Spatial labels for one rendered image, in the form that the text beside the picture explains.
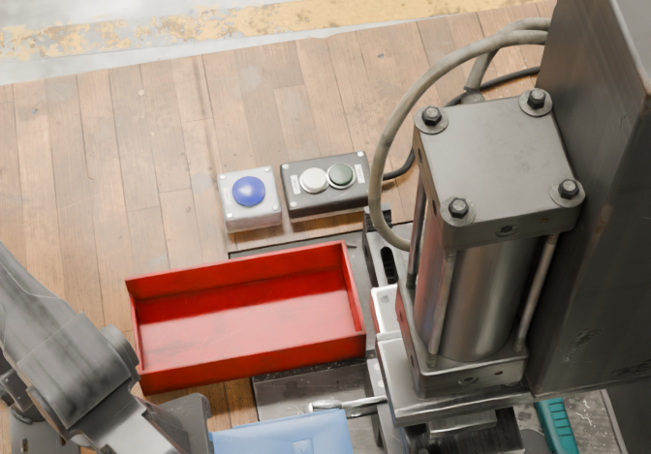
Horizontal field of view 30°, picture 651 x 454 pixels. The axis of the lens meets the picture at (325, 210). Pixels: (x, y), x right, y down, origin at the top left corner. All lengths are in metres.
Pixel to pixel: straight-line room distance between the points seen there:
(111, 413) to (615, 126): 0.51
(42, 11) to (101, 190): 1.42
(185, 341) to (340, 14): 1.53
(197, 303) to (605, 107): 0.78
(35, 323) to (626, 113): 0.52
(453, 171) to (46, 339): 0.39
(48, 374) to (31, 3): 1.98
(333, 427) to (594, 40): 0.64
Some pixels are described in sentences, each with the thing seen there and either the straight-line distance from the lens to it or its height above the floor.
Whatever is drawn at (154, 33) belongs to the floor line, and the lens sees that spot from 2.80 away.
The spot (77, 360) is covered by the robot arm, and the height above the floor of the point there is 1.26.
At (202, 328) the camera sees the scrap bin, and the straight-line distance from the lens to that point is 1.39.
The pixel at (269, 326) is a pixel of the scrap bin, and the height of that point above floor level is 0.90.
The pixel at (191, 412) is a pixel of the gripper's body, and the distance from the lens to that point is 1.14.
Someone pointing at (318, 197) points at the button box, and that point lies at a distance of 1.43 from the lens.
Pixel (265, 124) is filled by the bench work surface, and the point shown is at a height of 0.90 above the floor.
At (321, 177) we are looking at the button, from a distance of 1.44.
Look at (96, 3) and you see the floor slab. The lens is 2.87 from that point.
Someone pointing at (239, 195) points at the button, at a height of 0.94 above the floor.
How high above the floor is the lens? 2.16
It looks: 59 degrees down
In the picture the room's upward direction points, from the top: straight up
